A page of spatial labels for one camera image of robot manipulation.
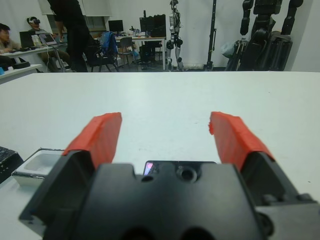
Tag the white humanoid robot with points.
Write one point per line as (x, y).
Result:
(173, 25)

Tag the standing person black clothes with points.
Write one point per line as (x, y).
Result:
(75, 32)

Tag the person wearing VR headset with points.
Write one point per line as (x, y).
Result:
(33, 22)

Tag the brown wooden chair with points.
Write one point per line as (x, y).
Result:
(125, 45)

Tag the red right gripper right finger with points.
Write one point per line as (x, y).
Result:
(232, 137)

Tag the black desktop monitor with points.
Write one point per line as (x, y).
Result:
(115, 25)

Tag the long white office desk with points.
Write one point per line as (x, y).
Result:
(30, 51)

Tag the laptop with pink screen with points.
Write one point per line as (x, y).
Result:
(47, 38)

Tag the large black monitor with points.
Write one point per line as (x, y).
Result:
(152, 25)

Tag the low white side table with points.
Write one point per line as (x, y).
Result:
(20, 72)

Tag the black humanoid robot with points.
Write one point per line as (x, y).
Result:
(265, 22)

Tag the black shiny box lid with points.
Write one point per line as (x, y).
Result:
(7, 162)

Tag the black computer tower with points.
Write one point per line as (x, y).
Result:
(144, 53)

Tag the black office chair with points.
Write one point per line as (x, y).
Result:
(97, 57)

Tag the grey plastic bag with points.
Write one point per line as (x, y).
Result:
(227, 49)

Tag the white desk with monitors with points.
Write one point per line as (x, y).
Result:
(150, 38)

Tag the small black monitor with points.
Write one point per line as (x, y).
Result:
(26, 40)

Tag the black pole stand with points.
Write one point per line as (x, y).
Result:
(214, 25)

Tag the flat black device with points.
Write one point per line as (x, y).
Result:
(21, 66)

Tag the blue jacket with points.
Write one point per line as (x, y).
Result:
(110, 42)

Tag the black equipment case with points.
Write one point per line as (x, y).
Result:
(280, 55)

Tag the seated person black hair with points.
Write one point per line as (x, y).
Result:
(5, 35)

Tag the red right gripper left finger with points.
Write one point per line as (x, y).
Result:
(100, 135)

